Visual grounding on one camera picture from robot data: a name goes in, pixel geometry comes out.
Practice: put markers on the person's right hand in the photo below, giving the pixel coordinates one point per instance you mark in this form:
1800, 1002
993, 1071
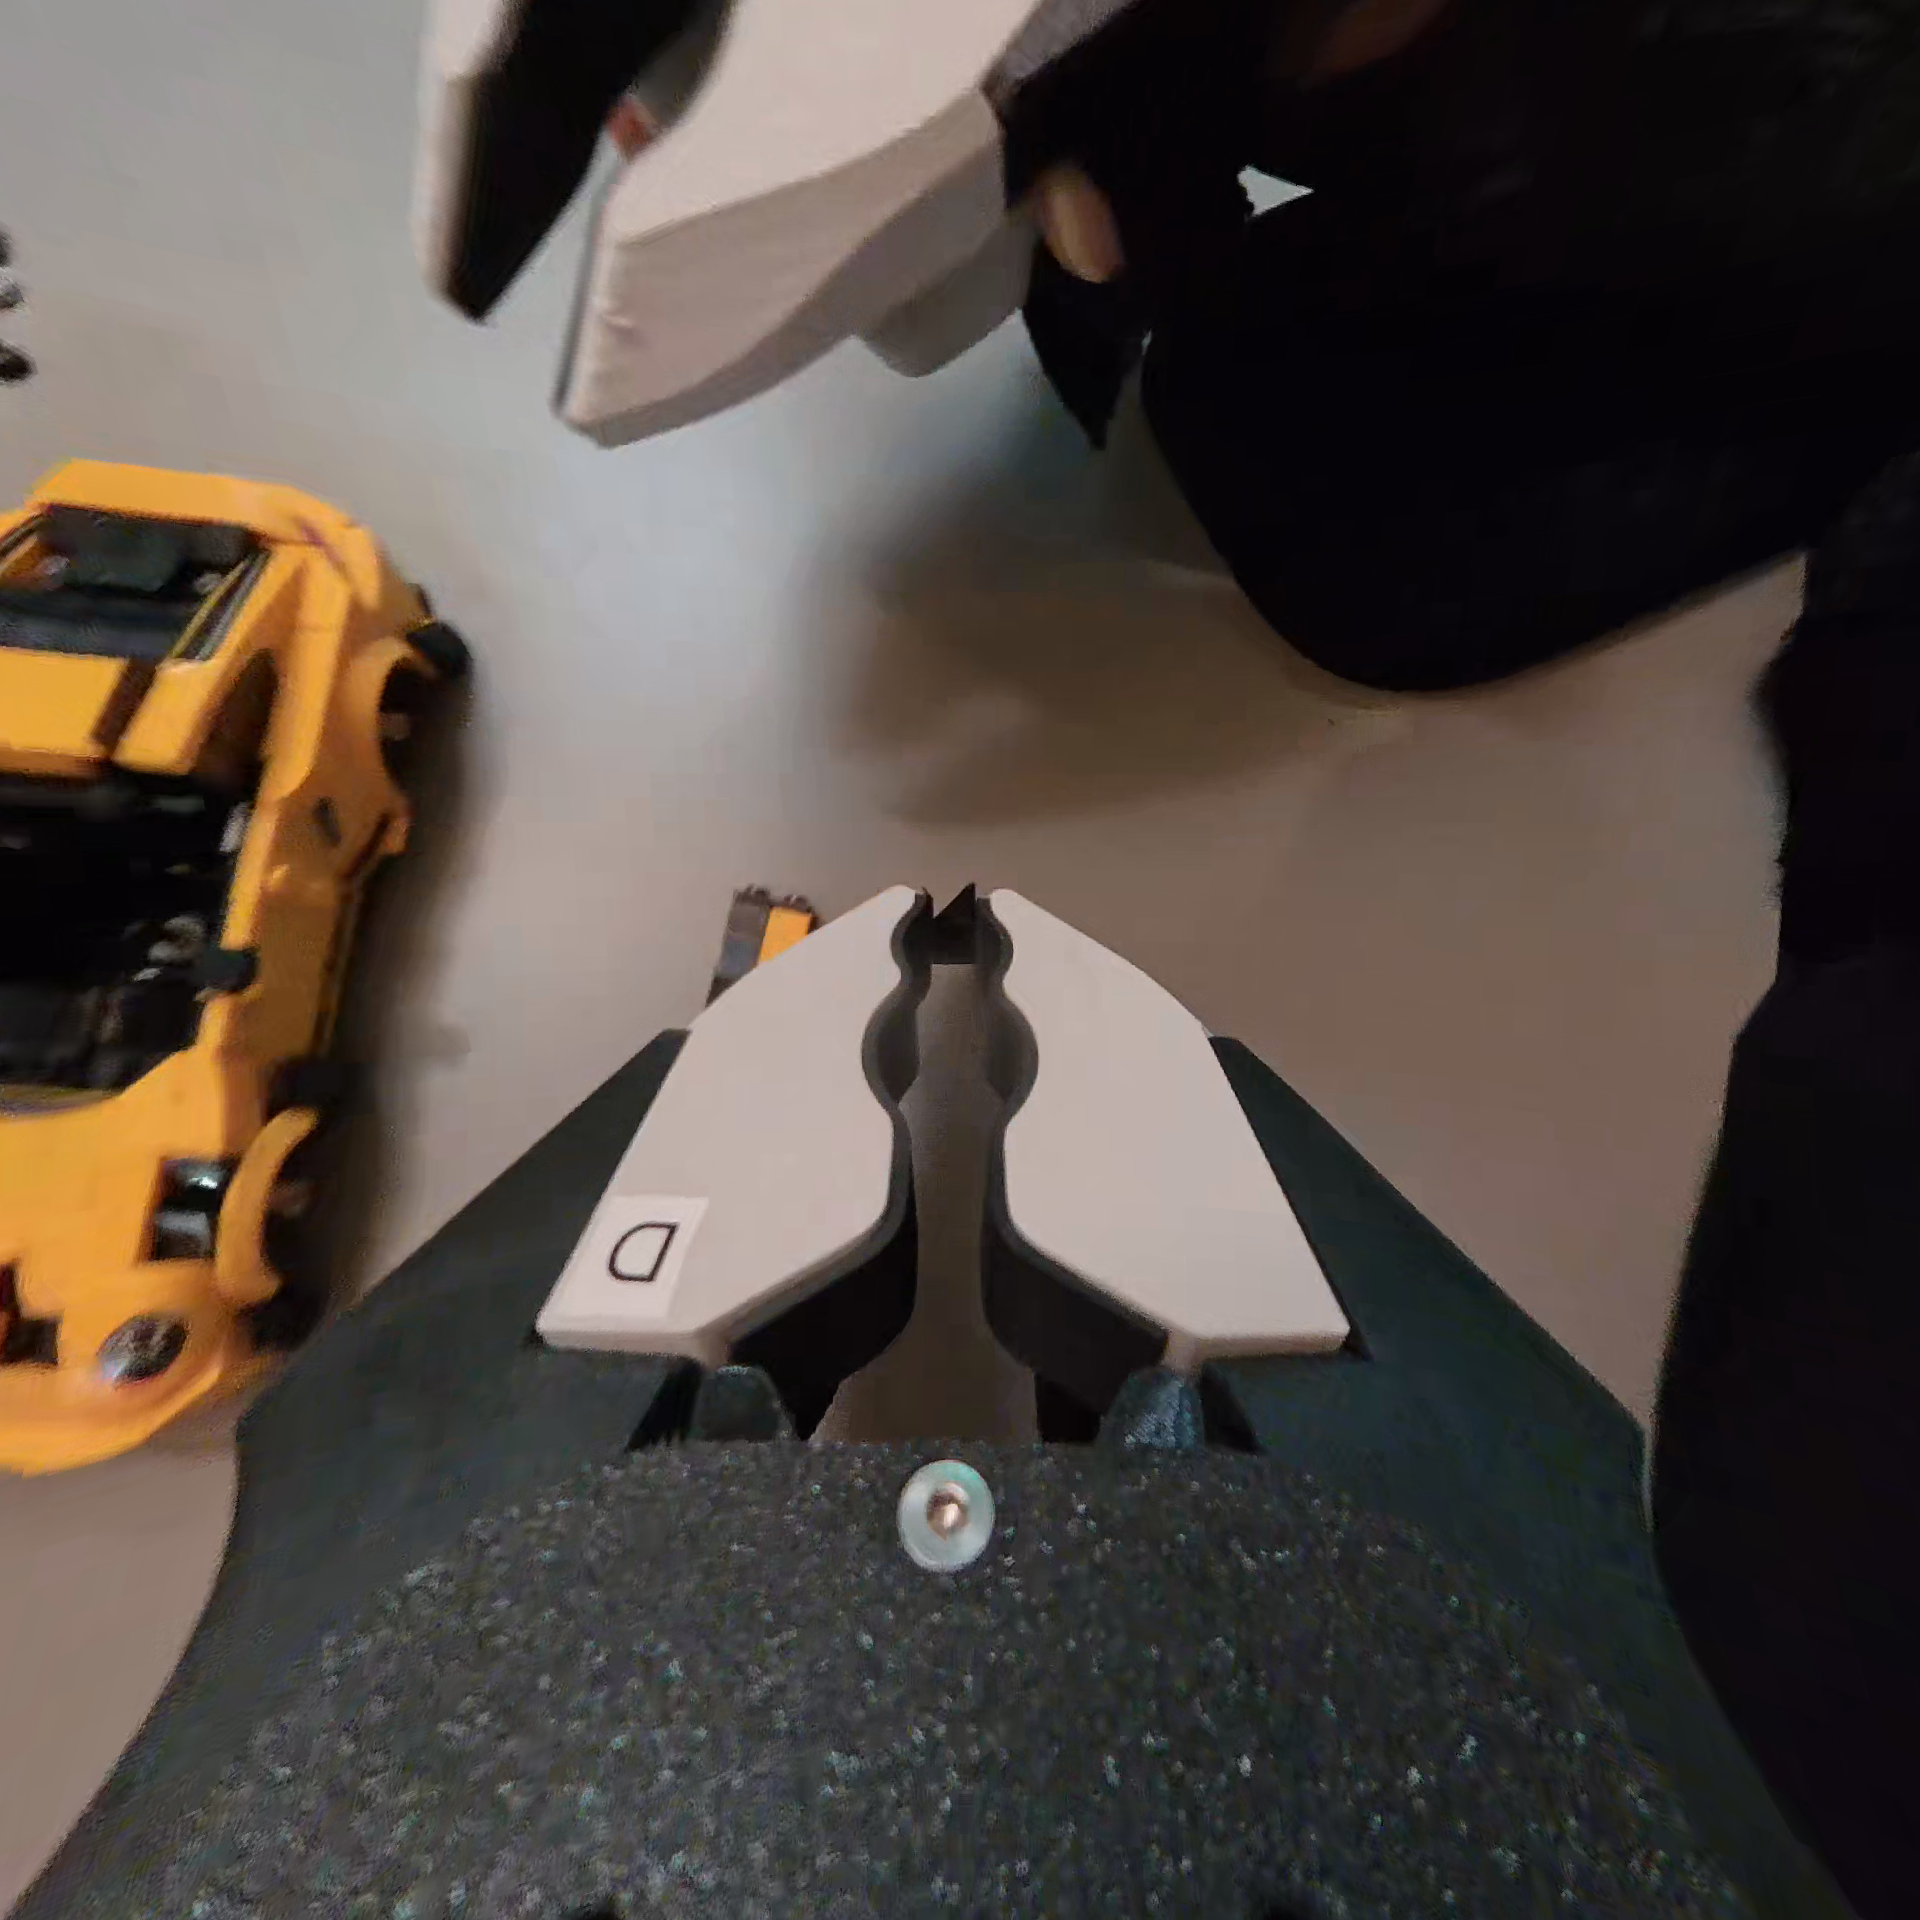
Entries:
1086, 224

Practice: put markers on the yellow lego car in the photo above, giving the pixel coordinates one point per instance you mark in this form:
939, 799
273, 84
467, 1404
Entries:
150, 1200

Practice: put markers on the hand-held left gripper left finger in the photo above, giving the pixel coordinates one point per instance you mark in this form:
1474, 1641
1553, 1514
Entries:
734, 1142

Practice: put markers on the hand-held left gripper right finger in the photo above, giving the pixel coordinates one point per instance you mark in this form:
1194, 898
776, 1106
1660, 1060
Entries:
1154, 1170

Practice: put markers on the black and yellow lego strip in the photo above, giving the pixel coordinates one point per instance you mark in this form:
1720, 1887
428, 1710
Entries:
772, 922

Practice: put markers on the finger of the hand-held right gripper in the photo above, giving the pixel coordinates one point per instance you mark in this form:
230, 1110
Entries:
809, 195
511, 136

